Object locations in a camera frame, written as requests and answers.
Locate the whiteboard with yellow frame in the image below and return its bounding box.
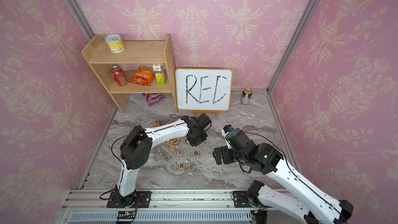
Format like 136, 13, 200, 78
175, 68, 233, 111

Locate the green white beverage can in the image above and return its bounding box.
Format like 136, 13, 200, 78
241, 88, 252, 105

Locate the wooden whiteboard easel stand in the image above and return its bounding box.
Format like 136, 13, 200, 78
191, 111, 221, 117

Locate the white green drink carton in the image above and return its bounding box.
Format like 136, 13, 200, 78
152, 63, 165, 85

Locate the aluminium corner post right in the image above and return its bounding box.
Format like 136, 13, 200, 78
267, 0, 320, 94

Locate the orange snack bag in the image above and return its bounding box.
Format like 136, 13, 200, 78
129, 66, 155, 86

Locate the red soda can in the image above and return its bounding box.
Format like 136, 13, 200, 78
110, 65, 127, 87

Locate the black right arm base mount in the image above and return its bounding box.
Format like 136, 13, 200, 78
231, 190, 268, 208

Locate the wooden block purple X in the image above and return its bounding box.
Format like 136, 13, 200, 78
173, 138, 180, 146

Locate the wooden block purple R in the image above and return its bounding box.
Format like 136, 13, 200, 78
178, 163, 186, 171

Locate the wooden block blue Q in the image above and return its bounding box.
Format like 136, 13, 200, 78
194, 151, 200, 159

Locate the pink snack bag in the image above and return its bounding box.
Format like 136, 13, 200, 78
143, 93, 165, 107

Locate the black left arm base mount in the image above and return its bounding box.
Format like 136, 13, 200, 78
107, 191, 151, 208

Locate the yellow white tin can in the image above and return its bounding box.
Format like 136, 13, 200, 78
105, 34, 125, 54

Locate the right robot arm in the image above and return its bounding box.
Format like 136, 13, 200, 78
213, 125, 354, 224

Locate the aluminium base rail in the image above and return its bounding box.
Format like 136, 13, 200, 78
55, 188, 327, 224

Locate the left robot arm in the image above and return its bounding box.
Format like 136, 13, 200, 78
116, 114, 211, 198

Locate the aluminium corner post left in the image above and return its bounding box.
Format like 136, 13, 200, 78
64, 0, 94, 40

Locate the wooden block blue P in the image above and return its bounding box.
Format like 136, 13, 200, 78
177, 150, 183, 158

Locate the wooden block blue E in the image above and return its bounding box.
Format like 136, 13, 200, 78
188, 164, 195, 173

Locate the wooden shelf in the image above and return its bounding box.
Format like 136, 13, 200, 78
81, 34, 178, 112

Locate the aluminium corner post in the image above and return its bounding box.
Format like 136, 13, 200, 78
64, 0, 94, 40
267, 0, 320, 94

